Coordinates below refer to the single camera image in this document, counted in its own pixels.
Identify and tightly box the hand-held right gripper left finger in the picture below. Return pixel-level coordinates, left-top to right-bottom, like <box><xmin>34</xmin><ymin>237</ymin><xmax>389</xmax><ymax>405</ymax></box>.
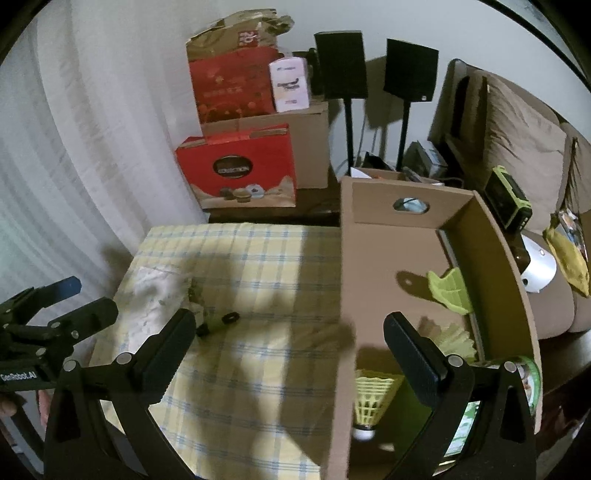
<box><xmin>42</xmin><ymin>310</ymin><xmax>197</xmax><ymax>480</ymax></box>

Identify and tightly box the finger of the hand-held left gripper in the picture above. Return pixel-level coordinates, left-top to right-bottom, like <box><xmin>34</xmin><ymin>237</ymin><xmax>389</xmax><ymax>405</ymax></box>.
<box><xmin>46</xmin><ymin>296</ymin><xmax>120</xmax><ymax>345</ymax></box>
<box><xmin>0</xmin><ymin>276</ymin><xmax>83</xmax><ymax>326</ymax></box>

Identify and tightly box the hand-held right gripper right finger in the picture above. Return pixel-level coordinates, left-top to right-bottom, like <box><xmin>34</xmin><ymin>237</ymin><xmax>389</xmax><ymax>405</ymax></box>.
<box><xmin>383</xmin><ymin>312</ymin><xmax>539</xmax><ymax>480</ymax></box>

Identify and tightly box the yellow-green shuttlecock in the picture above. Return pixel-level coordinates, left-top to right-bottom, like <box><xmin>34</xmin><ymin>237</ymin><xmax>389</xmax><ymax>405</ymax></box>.
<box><xmin>353</xmin><ymin>369</ymin><xmax>405</xmax><ymax>442</ymax></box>
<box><xmin>419</xmin><ymin>318</ymin><xmax>476</xmax><ymax>361</ymax></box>

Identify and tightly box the green black tool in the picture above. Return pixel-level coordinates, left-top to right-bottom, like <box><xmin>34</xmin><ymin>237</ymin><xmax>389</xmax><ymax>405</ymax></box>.
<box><xmin>187</xmin><ymin>277</ymin><xmax>241</xmax><ymax>339</ymax></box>

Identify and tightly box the white printed cloth pouch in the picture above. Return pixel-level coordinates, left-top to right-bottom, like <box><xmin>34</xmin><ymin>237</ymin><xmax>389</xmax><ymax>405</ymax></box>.
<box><xmin>117</xmin><ymin>265</ymin><xmax>195</xmax><ymax>331</ymax></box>

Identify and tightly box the green leaf-shaped piece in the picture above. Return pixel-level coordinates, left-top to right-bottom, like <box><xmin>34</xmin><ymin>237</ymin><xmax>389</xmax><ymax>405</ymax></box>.
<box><xmin>427</xmin><ymin>268</ymin><xmax>474</xmax><ymax>315</ymax></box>

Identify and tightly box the brown cardboard box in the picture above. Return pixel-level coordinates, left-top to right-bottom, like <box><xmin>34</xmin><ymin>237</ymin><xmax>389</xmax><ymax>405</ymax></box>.
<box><xmin>201</xmin><ymin>100</ymin><xmax>329</xmax><ymax>190</ymax></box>
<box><xmin>323</xmin><ymin>175</ymin><xmax>544</xmax><ymax>480</ymax></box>

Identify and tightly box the green snack can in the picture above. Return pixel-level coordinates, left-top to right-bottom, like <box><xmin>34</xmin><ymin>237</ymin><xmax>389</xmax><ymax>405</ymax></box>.
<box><xmin>441</xmin><ymin>354</ymin><xmax>543</xmax><ymax>460</ymax></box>

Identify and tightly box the person's left hand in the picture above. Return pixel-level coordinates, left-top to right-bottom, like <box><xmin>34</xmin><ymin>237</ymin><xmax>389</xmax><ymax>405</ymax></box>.
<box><xmin>0</xmin><ymin>389</ymin><xmax>51</xmax><ymax>430</ymax></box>

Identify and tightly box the yellow checked tablecloth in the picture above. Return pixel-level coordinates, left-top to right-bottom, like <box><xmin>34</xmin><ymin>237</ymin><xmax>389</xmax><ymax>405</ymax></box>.
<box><xmin>88</xmin><ymin>222</ymin><xmax>356</xmax><ymax>480</ymax></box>

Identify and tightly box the brown sofa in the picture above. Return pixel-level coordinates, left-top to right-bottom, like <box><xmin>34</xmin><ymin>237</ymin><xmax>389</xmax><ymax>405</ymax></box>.
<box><xmin>427</xmin><ymin>58</ymin><xmax>591</xmax><ymax>340</ymax></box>

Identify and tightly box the white curtain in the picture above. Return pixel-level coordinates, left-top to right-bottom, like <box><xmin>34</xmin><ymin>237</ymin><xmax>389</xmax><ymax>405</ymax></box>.
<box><xmin>0</xmin><ymin>0</ymin><xmax>208</xmax><ymax>324</ymax></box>

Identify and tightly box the white dome device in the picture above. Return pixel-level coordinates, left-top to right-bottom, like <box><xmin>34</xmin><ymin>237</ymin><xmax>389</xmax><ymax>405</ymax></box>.
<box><xmin>519</xmin><ymin>232</ymin><xmax>558</xmax><ymax>294</ymax></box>

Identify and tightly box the dark wooden low cabinet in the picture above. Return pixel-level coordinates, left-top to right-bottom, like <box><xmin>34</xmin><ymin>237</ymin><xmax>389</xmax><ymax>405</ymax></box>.
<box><xmin>208</xmin><ymin>185</ymin><xmax>342</xmax><ymax>227</ymax></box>

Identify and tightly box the yellow bag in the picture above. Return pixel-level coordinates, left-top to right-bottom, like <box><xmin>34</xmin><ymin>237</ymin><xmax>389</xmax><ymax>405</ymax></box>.
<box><xmin>542</xmin><ymin>226</ymin><xmax>591</xmax><ymax>297</ymax></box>

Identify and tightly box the green black radio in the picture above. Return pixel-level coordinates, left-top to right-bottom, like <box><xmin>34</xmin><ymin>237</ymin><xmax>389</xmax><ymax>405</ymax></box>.
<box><xmin>484</xmin><ymin>165</ymin><xmax>533</xmax><ymax>232</ymax></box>

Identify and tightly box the grey small box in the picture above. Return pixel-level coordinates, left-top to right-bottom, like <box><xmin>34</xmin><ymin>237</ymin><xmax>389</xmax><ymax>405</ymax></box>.
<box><xmin>404</xmin><ymin>141</ymin><xmax>448</xmax><ymax>179</ymax></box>

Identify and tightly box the colourful snack packet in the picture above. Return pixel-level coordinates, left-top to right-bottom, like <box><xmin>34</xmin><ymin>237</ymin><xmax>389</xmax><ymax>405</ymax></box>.
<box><xmin>556</xmin><ymin>210</ymin><xmax>583</xmax><ymax>241</ymax></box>

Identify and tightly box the red gift box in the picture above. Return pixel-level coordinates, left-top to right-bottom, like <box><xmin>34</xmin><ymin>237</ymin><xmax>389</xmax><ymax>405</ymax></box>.
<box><xmin>174</xmin><ymin>124</ymin><xmax>297</xmax><ymax>210</ymax></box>

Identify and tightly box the closed brown cardboard box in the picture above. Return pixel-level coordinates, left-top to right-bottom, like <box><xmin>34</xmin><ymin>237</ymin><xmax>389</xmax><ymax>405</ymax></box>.
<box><xmin>201</xmin><ymin>100</ymin><xmax>329</xmax><ymax>190</ymax></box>

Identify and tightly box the large brown sofa cushion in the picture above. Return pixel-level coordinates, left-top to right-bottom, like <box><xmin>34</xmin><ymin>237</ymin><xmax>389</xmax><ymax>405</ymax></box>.
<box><xmin>480</xmin><ymin>74</ymin><xmax>568</xmax><ymax>232</ymax></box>

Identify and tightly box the red gift bag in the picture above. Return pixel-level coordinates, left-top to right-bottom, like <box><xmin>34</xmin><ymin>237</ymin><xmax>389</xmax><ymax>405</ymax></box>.
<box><xmin>188</xmin><ymin>46</ymin><xmax>278</xmax><ymax>124</ymax></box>

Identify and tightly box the black speaker on stand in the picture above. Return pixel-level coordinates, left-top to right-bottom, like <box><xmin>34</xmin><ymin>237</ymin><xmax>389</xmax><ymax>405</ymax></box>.
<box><xmin>384</xmin><ymin>38</ymin><xmax>439</xmax><ymax>171</ymax></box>
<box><xmin>314</xmin><ymin>30</ymin><xmax>369</xmax><ymax>169</ymax></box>

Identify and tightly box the white tissue pack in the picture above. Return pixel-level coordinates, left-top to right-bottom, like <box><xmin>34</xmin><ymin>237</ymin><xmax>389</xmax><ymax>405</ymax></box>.
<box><xmin>269</xmin><ymin>58</ymin><xmax>310</xmax><ymax>113</ymax></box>

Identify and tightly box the crumpled gold paper bag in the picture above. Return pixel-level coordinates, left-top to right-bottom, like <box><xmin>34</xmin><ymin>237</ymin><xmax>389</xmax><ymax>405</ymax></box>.
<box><xmin>186</xmin><ymin>8</ymin><xmax>295</xmax><ymax>61</ymax></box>

